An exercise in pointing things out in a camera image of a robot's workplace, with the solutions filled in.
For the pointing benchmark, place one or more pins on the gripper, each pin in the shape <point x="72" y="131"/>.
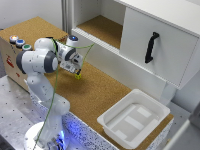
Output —
<point x="72" y="63"/>

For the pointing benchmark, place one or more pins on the yellow block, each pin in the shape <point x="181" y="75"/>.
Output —
<point x="78" y="76"/>

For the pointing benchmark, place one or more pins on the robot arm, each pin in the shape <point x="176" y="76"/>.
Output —
<point x="36" y="63"/>

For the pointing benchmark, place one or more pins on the green button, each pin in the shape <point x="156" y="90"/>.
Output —
<point x="27" y="47"/>

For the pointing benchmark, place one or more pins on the white cabinet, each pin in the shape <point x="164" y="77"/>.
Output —
<point x="110" y="30"/>

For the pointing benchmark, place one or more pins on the wooden drawer box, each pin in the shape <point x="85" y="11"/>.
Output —
<point x="30" y="33"/>

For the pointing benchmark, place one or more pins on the blue button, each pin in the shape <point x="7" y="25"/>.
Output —
<point x="20" y="42"/>

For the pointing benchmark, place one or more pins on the red button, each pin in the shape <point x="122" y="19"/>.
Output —
<point x="13" y="38"/>

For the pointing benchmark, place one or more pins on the white plastic box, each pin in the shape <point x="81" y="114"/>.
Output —
<point x="134" y="118"/>

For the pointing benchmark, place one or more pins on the white sliding door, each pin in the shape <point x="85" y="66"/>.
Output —
<point x="156" y="48"/>

